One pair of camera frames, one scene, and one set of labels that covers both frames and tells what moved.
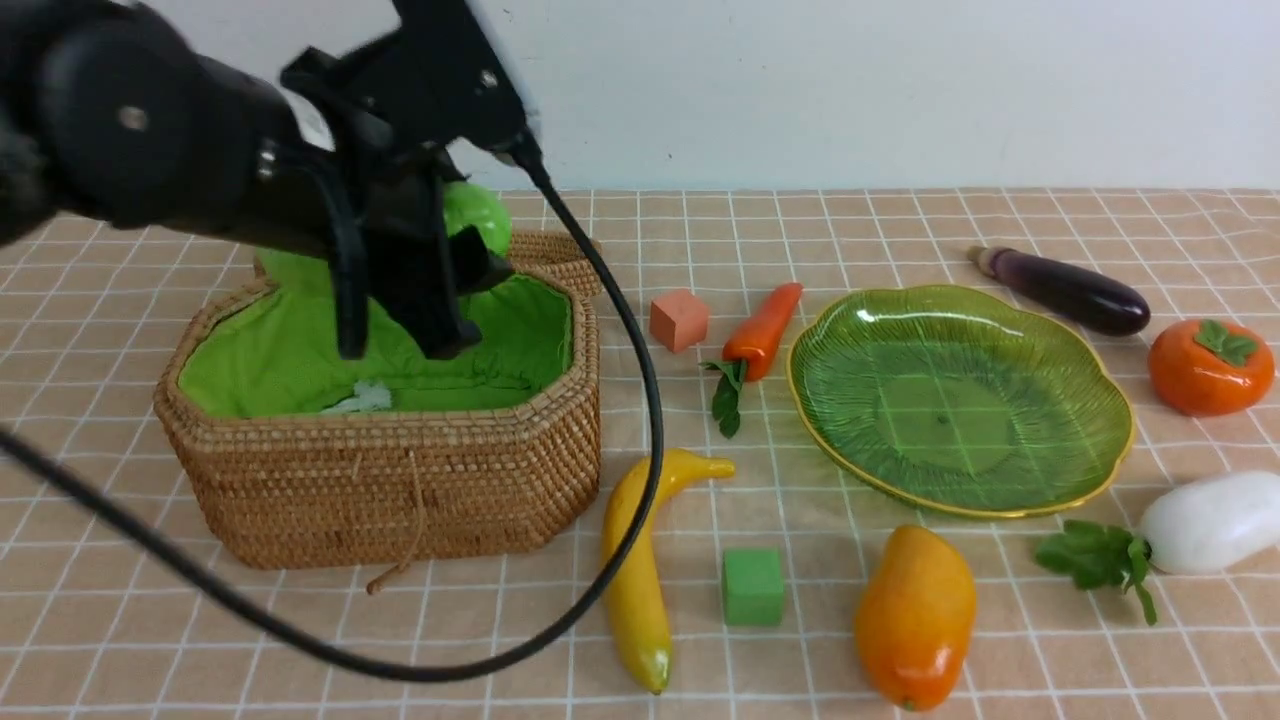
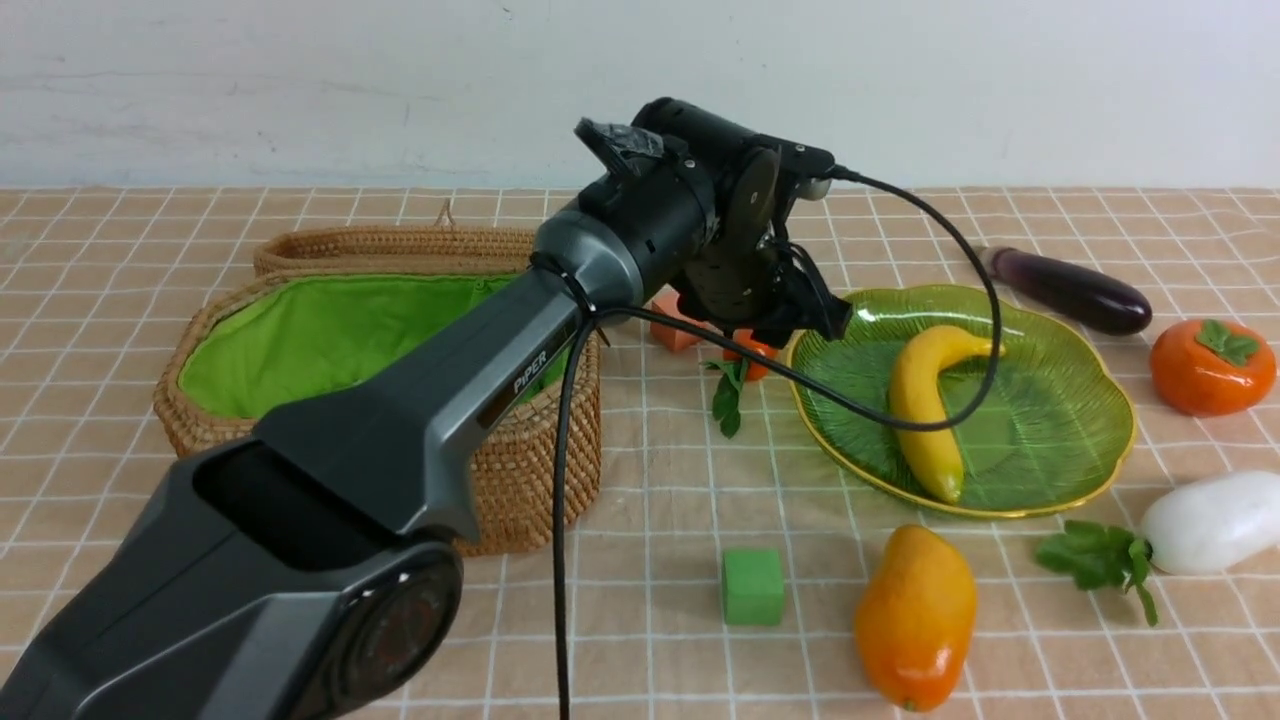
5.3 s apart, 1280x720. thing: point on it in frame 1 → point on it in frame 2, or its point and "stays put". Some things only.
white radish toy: x=1198 y=524 stays put
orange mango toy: x=915 y=612 stays put
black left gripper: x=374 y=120 → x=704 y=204
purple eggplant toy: x=1097 y=304 stays put
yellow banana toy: x=639 y=600 → x=914 y=391
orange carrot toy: x=746 y=347 stays put
